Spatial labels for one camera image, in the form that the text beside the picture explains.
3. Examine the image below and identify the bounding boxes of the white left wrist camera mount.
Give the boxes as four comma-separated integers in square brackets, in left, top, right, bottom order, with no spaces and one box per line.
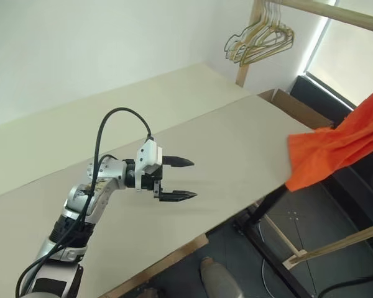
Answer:
[134,138,163,192]

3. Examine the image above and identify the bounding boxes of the black panel under window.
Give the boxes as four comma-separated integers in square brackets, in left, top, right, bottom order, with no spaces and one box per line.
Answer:
[289,75,357,125]

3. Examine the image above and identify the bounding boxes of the white window blind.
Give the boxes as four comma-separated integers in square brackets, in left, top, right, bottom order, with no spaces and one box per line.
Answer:
[303,14,373,108]

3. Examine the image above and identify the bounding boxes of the black floor cable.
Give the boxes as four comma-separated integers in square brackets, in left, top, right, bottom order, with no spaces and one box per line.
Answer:
[316,272,373,298]

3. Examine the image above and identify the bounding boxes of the yellow wire hanger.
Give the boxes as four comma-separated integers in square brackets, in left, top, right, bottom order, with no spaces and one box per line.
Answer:
[238,0,296,67]
[229,0,292,65]

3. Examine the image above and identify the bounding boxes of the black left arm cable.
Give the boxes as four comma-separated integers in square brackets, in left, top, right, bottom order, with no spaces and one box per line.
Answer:
[15,107,154,297]

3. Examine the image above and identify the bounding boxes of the thin wooden strut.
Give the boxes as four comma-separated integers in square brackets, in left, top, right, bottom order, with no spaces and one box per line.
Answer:
[263,214,303,257]

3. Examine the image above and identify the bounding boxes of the black table frame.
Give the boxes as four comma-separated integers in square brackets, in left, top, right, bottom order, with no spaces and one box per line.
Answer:
[234,184,313,298]

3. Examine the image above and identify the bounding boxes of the brown cardboard box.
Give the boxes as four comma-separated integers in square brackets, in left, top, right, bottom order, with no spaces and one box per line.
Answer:
[257,88,336,130]

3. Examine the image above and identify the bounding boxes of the wooden base beam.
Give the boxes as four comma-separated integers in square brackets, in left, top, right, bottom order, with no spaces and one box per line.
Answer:
[282,221,373,271]

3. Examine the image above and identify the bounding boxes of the wooden rack post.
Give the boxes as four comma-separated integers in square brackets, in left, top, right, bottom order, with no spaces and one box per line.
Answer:
[235,0,265,87]

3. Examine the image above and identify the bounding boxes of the dark green wire hanger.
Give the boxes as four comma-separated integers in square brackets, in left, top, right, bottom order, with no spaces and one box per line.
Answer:
[224,0,270,63]

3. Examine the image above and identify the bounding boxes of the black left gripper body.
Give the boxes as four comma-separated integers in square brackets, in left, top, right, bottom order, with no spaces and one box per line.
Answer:
[141,165,165,201]

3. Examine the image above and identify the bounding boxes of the orange shorts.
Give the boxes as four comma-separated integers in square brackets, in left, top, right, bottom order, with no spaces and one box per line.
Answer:
[285,82,373,192]

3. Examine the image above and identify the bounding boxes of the wooden rack bar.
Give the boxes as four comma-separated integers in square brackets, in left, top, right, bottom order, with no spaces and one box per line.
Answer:
[278,0,373,32]

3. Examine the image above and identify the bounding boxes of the grey rounded shape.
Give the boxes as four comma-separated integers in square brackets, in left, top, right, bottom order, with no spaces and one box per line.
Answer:
[200,256,244,298]

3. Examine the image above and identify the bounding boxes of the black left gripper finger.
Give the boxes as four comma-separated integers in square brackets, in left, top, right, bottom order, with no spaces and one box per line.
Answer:
[162,155,195,168]
[159,191,199,203]

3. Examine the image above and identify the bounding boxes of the white floor cable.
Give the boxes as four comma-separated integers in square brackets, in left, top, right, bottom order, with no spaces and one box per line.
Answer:
[260,223,288,296]

